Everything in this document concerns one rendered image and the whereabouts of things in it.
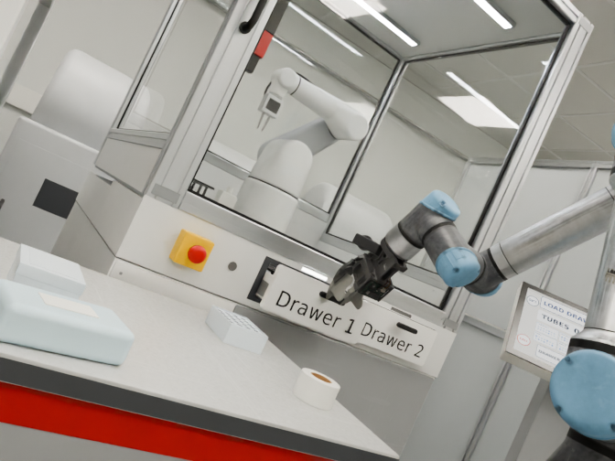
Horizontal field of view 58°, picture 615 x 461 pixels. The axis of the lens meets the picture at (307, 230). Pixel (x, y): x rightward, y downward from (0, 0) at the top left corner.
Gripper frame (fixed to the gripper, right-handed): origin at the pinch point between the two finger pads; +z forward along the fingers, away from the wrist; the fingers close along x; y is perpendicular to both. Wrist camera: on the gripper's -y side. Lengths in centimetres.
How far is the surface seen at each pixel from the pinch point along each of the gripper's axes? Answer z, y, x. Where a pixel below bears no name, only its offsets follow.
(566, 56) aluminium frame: -70, -64, 49
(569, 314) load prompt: -17, -18, 90
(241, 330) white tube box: 2.2, 18.4, -26.0
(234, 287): 14.2, -5.7, -18.7
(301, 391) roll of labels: -7.6, 35.9, -21.9
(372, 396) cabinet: 26.0, 2.5, 34.8
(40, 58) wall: 151, -308, -79
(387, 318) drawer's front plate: 6.9, -8.5, 26.3
